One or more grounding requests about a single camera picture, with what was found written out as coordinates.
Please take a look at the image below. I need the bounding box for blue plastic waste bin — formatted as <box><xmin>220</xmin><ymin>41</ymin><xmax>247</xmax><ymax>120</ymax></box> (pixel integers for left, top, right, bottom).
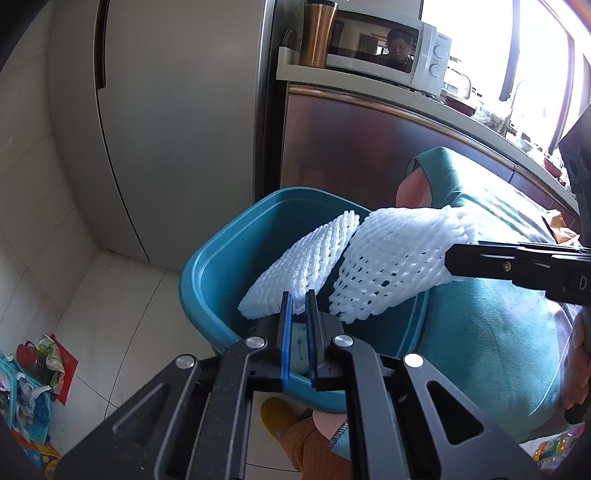
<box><xmin>179</xmin><ymin>187</ymin><xmax>432</xmax><ymax>414</ymax></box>

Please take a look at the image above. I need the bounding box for copper insulated tumbler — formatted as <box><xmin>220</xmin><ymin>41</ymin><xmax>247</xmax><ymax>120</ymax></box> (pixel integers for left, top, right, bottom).
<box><xmin>299</xmin><ymin>0</ymin><xmax>339</xmax><ymax>68</ymax></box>

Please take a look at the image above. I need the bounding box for white microwave oven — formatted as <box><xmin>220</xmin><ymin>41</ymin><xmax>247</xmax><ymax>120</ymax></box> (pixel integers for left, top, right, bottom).
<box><xmin>325</xmin><ymin>9</ymin><xmax>451</xmax><ymax>97</ymax></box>

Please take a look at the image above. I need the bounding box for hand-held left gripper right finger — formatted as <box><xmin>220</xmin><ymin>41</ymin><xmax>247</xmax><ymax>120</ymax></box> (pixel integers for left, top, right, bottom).
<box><xmin>307</xmin><ymin>290</ymin><xmax>541</xmax><ymax>480</ymax></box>

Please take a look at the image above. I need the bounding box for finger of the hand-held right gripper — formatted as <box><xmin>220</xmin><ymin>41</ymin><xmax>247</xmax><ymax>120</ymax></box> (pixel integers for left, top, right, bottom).
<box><xmin>445</xmin><ymin>242</ymin><xmax>555</xmax><ymax>289</ymax></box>

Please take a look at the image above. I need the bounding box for silver refrigerator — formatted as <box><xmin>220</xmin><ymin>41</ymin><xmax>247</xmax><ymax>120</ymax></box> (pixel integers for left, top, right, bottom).
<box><xmin>46</xmin><ymin>0</ymin><xmax>278</xmax><ymax>278</ymax></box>

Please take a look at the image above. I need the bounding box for red flat packet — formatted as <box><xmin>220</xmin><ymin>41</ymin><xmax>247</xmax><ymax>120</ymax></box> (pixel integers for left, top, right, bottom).
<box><xmin>46</xmin><ymin>335</ymin><xmax>79</xmax><ymax>405</ymax></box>

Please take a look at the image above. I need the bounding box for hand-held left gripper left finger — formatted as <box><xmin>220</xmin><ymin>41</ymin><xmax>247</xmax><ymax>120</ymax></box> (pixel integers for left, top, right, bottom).
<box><xmin>55</xmin><ymin>291</ymin><xmax>296</xmax><ymax>480</ymax></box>

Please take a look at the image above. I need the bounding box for colourful plastic packet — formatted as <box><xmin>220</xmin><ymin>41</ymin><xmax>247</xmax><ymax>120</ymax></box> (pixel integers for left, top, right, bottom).
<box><xmin>531</xmin><ymin>425</ymin><xmax>587</xmax><ymax>468</ymax></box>

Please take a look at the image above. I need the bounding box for person's leg in brown trousers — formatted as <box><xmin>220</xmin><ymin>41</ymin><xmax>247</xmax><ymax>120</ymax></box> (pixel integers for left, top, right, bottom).
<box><xmin>281</xmin><ymin>415</ymin><xmax>352</xmax><ymax>480</ymax></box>

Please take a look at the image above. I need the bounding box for metallic brown kitchen cabinet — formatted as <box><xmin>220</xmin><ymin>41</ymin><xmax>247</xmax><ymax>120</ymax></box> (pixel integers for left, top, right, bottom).
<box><xmin>279</xmin><ymin>83</ymin><xmax>578</xmax><ymax>232</ymax></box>

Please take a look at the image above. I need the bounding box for green and white plastic bag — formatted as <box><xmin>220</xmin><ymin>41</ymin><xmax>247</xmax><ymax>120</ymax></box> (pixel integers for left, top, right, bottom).
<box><xmin>37</xmin><ymin>336</ymin><xmax>66</xmax><ymax>385</ymax></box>

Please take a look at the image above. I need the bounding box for yellow slipper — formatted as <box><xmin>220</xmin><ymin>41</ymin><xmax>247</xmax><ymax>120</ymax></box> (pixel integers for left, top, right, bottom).
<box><xmin>261</xmin><ymin>398</ymin><xmax>301</xmax><ymax>446</ymax></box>

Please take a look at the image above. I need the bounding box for white foam fruit net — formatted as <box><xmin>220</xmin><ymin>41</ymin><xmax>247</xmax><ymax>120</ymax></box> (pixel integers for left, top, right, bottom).
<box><xmin>328</xmin><ymin>205</ymin><xmax>478</xmax><ymax>324</ymax></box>
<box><xmin>238</xmin><ymin>210</ymin><xmax>361</xmax><ymax>320</ymax></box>

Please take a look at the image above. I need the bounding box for grey container with handle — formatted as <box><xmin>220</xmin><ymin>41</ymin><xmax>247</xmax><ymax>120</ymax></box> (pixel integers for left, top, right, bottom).
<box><xmin>279</xmin><ymin>28</ymin><xmax>303</xmax><ymax>65</ymax></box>

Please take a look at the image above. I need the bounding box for colourful snack packet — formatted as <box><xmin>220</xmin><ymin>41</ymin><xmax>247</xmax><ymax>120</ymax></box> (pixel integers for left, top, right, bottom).
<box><xmin>17</xmin><ymin>442</ymin><xmax>62</xmax><ymax>472</ymax></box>

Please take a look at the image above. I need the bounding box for person's right hand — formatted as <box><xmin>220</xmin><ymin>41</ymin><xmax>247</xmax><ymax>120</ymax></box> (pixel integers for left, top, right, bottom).
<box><xmin>561</xmin><ymin>311</ymin><xmax>591</xmax><ymax>414</ymax></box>

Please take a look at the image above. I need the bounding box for brown paper bag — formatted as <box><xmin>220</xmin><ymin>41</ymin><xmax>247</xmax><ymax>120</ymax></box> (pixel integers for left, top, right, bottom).
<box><xmin>547</xmin><ymin>210</ymin><xmax>579</xmax><ymax>244</ymax></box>

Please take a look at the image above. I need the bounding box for silver kitchen faucet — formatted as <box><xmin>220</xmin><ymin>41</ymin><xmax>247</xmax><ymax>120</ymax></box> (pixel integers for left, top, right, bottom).
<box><xmin>501</xmin><ymin>79</ymin><xmax>529</xmax><ymax>137</ymax></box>

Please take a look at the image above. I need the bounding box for white crumpled plastic bag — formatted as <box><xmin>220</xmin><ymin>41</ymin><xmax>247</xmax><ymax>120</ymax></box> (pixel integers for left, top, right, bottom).
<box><xmin>15</xmin><ymin>373</ymin><xmax>51</xmax><ymax>426</ymax></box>

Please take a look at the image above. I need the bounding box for turquoise plastic basket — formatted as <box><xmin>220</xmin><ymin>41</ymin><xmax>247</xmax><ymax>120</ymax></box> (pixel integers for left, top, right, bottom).
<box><xmin>0</xmin><ymin>353</ymin><xmax>51</xmax><ymax>444</ymax></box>

